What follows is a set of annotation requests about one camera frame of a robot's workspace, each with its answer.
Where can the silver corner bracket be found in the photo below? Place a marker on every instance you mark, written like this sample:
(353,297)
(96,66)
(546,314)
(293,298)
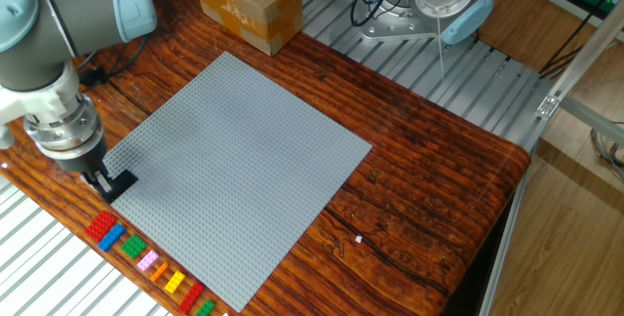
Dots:
(547,107)

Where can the thin orange Lego brick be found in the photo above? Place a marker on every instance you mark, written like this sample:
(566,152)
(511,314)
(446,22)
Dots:
(159,272)

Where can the pink Lego brick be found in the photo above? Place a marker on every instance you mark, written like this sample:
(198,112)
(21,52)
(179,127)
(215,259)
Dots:
(147,260)

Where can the black Lego plate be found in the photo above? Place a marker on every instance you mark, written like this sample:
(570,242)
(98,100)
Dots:
(124,182)

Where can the yellow Lego brick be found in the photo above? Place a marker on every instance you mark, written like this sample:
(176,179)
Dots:
(174,282)

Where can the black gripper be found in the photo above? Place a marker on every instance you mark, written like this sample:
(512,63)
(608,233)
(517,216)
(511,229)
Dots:
(83,165)

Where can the blue Lego plate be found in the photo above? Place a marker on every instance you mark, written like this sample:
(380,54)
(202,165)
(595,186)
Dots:
(111,237)

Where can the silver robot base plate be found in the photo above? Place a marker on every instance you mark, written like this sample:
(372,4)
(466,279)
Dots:
(395,30)

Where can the grey Lego baseplate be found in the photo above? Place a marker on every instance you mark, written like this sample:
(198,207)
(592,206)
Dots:
(234,184)

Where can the grey aluminium frame beam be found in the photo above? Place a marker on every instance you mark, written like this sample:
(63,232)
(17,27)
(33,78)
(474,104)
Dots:
(595,118)

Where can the taped cardboard box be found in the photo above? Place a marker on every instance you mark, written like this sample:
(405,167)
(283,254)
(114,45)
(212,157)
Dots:
(248,9)

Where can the small green Lego brick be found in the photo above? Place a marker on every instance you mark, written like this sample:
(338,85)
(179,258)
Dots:
(205,308)

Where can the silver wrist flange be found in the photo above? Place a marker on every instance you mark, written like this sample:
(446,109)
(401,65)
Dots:
(63,133)

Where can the long red Lego plate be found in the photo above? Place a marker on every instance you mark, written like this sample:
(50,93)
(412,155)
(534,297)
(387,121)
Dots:
(191,298)

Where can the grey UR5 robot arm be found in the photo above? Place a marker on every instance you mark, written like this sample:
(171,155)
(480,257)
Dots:
(73,18)

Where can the slanted metal frame beam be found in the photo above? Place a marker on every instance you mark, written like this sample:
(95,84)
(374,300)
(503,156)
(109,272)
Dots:
(580,57)

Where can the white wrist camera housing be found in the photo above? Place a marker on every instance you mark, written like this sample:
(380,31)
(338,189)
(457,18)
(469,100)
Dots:
(29,104)

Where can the green square Lego plate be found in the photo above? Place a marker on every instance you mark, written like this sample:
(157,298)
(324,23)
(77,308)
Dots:
(133,246)

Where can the wide red Lego plate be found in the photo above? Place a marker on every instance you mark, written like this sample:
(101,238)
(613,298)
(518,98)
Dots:
(101,225)

